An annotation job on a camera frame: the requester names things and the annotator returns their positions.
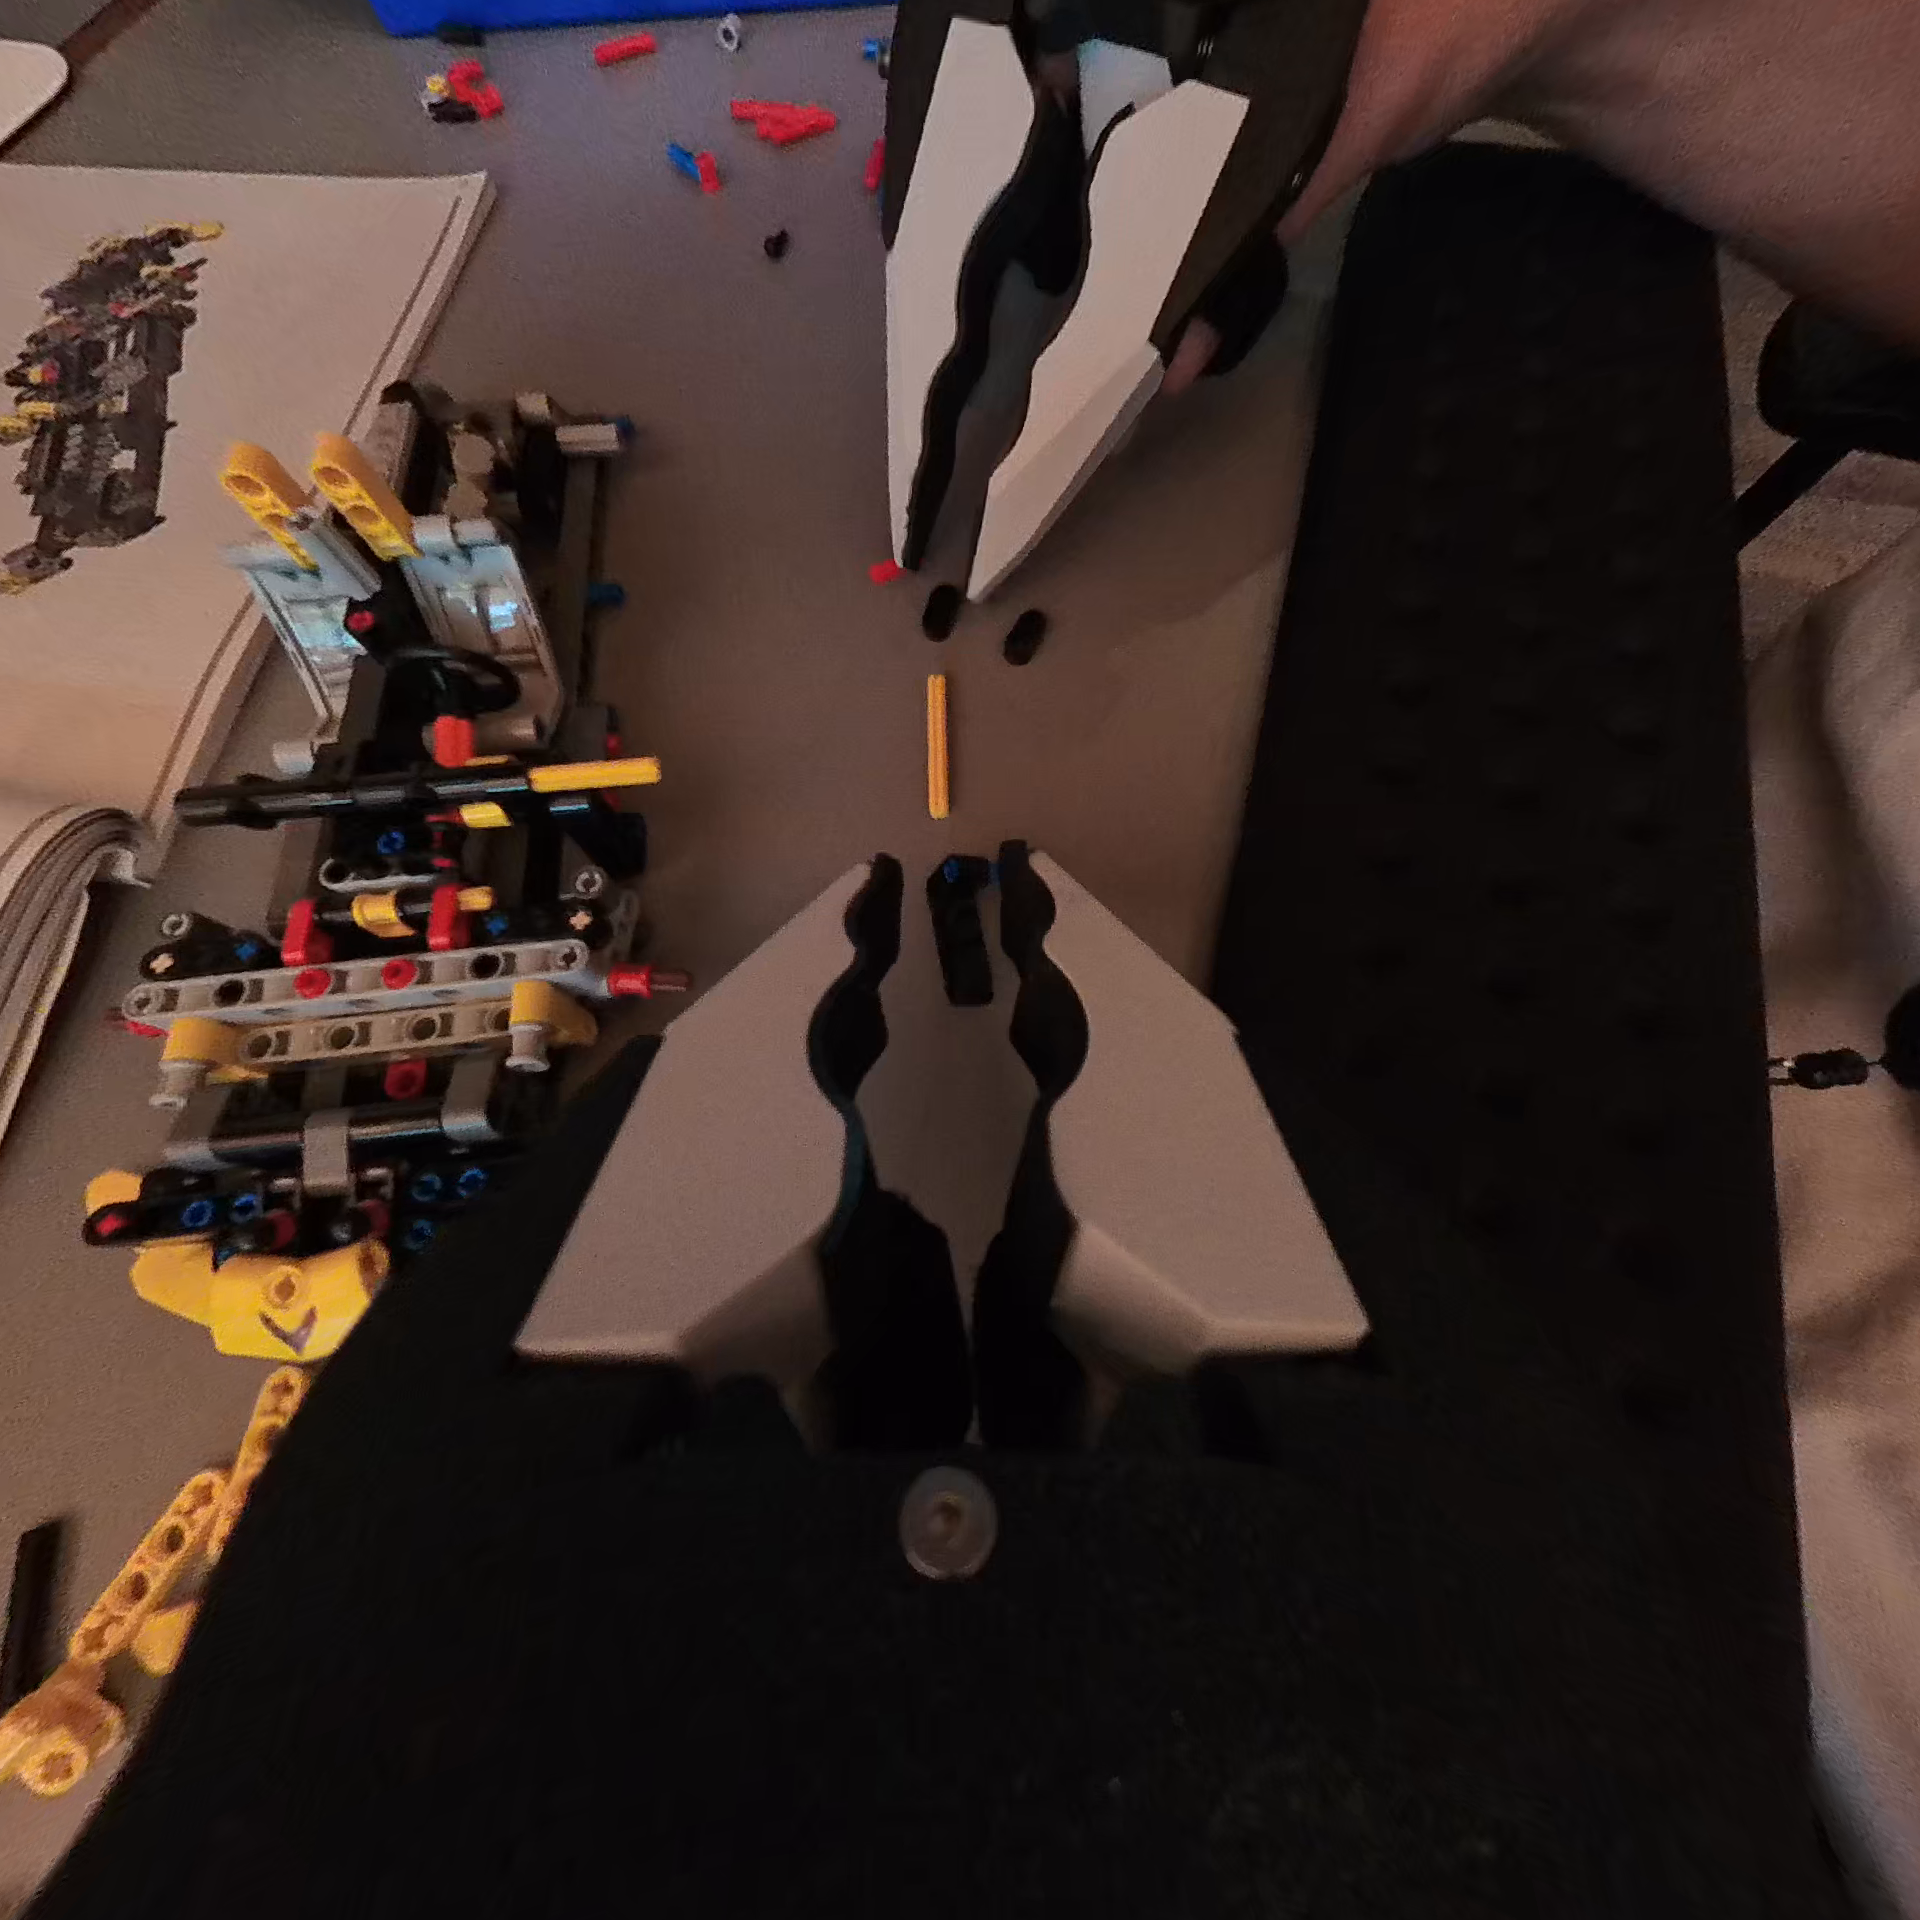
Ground person's right hand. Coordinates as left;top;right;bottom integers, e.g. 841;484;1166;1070
1158;0;1517;396

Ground blue plastic bin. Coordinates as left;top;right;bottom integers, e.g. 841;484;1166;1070
368;0;902;39

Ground person's right forearm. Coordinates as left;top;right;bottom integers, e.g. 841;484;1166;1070
1500;0;1920;339

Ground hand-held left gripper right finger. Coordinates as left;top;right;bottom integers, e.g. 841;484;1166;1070
997;838;1372;1444

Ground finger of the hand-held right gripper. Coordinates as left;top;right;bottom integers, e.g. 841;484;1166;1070
881;11;1052;586
964;36;1254;606

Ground white document stand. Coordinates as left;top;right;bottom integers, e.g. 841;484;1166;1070
0;36;72;146

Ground black lego connector blue pin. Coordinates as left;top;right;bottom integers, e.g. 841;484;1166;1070
925;853;999;1007

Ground open instruction booklet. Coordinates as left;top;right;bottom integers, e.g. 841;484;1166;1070
0;163;496;1142

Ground pile of yellow lego pieces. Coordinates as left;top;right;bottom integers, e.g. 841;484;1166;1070
0;1362;312;1802

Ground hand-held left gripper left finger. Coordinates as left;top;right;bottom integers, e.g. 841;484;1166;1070
514;855;908;1444

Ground lego car chassis model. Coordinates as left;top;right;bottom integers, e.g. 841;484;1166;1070
82;381;692;1367

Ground black office chair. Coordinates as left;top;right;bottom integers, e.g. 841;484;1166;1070
1732;293;1920;549

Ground scatter of red blue pins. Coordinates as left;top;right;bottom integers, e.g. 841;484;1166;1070
420;11;893;261

